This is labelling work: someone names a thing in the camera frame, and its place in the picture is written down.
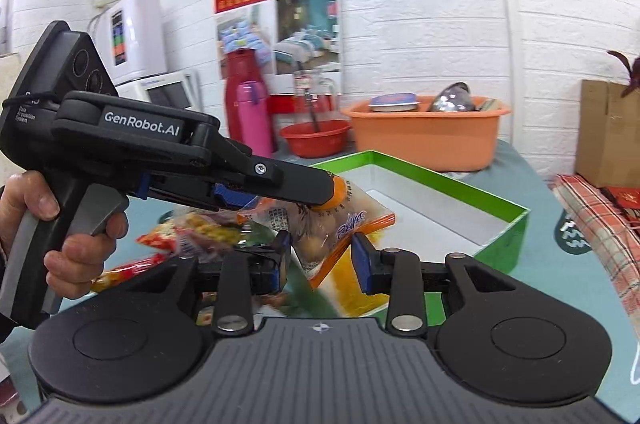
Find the orange clear snack packet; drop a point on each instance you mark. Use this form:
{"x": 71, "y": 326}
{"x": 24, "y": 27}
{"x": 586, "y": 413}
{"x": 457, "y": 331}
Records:
{"x": 325, "y": 229}

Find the blue lidded container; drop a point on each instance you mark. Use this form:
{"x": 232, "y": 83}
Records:
{"x": 394, "y": 102}

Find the red paper sign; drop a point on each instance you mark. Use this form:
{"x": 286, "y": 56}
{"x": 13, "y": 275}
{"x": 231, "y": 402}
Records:
{"x": 282, "y": 104}

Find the bedding wall poster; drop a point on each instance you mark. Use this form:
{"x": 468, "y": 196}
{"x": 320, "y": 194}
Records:
{"x": 300, "y": 33}

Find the clear packet of yellow snacks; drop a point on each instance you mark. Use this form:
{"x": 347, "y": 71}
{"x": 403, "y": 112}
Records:
{"x": 210, "y": 229}

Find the metal bowl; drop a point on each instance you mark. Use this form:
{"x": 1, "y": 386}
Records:
{"x": 450, "y": 98}

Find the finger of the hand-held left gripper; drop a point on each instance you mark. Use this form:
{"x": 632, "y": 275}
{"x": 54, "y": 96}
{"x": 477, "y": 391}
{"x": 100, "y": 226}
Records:
{"x": 227, "y": 196}
{"x": 285, "y": 184}

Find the red plastic basin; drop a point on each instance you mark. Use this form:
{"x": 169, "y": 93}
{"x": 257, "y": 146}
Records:
{"x": 315, "y": 141}

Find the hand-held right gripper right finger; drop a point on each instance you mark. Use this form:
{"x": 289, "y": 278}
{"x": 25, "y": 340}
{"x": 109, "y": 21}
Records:
{"x": 362, "y": 266}

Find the white wall pipe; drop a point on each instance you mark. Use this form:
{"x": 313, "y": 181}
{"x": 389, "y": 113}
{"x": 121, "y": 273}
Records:
{"x": 500, "y": 28}

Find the dark red plant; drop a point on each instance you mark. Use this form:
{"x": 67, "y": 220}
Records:
{"x": 631, "y": 71}

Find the glass jar with utensil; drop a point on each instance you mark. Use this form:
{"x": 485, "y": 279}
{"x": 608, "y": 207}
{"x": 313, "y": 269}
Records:
{"x": 315, "y": 98}

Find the person's left hand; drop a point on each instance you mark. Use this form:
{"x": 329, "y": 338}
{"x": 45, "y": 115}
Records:
{"x": 82, "y": 261}

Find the green cardboard box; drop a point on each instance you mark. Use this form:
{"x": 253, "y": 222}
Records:
{"x": 505, "y": 244}

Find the pink bottle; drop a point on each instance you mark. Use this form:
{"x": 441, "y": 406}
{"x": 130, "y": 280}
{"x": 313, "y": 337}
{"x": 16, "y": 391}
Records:
{"x": 254, "y": 118}

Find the red flat box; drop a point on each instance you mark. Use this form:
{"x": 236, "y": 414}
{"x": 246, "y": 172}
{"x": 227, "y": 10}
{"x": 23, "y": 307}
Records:
{"x": 625, "y": 201}

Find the small red yellow snack packet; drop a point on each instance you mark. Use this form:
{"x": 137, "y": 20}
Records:
{"x": 157, "y": 240}

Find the white monitor device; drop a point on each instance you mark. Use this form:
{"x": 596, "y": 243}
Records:
{"x": 165, "y": 93}

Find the brown cardboard box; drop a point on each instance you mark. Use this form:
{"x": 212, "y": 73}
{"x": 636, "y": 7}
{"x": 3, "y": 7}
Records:
{"x": 602, "y": 133}

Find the white water purifier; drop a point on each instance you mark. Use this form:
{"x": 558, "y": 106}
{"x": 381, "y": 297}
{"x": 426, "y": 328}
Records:
{"x": 132, "y": 38}

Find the red thermos jug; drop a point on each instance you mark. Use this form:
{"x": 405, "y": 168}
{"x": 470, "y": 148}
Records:
{"x": 242, "y": 68}

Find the plaid cloth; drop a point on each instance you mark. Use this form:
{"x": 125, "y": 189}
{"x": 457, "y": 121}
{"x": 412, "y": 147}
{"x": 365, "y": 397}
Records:
{"x": 605, "y": 234}

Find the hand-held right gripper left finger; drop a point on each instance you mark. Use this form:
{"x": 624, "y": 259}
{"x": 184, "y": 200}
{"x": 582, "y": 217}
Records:
{"x": 280, "y": 264}

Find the orange plastic basin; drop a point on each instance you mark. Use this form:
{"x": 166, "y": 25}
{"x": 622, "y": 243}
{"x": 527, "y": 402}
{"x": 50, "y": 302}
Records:
{"x": 425, "y": 141}

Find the teal tablecloth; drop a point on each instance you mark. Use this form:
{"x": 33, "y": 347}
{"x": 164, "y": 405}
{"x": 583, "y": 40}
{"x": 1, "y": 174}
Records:
{"x": 532, "y": 204}

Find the long red yellow snack packet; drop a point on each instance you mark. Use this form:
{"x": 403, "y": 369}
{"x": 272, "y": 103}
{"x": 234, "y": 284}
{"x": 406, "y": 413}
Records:
{"x": 127, "y": 274}

